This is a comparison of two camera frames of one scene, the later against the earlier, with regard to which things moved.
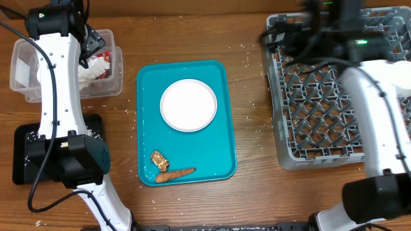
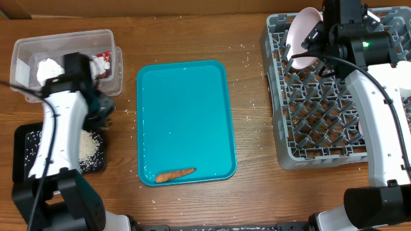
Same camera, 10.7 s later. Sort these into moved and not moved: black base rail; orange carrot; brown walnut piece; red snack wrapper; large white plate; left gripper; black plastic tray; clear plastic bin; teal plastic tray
Moved: large white plate; brown walnut piece; left gripper
Not moved: teal plastic tray; clear plastic bin; orange carrot; black base rail; red snack wrapper; black plastic tray
